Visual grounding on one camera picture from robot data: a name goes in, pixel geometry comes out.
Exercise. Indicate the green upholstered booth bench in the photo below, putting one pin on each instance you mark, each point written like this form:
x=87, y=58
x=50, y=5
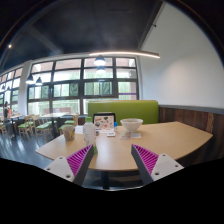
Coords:
x=147, y=110

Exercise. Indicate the paper cup with green band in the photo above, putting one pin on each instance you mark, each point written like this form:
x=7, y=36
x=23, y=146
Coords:
x=69, y=132

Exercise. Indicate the wooden dining table background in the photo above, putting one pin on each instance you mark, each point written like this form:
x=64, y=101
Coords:
x=53, y=117

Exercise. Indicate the large grid window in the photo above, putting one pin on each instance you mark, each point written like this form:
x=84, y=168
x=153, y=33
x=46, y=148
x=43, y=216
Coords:
x=69, y=85

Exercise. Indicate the curved linear ceiling light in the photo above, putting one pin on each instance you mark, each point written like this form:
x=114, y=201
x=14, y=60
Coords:
x=135, y=53

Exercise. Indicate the small white box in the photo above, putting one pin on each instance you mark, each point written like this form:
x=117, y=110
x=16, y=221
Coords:
x=111, y=134

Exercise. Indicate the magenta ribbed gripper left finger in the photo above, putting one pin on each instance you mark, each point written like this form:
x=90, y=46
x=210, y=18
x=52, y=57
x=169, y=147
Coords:
x=74, y=167

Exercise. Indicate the white ceramic bowl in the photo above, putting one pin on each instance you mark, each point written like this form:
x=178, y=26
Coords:
x=131, y=124

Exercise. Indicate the wooden chair green cushion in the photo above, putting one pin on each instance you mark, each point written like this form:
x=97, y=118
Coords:
x=26, y=129
x=41, y=129

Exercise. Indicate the black pendant lamp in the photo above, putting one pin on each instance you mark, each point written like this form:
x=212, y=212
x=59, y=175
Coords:
x=100, y=61

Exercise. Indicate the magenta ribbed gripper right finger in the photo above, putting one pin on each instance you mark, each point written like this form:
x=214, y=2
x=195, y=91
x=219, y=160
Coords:
x=152, y=166

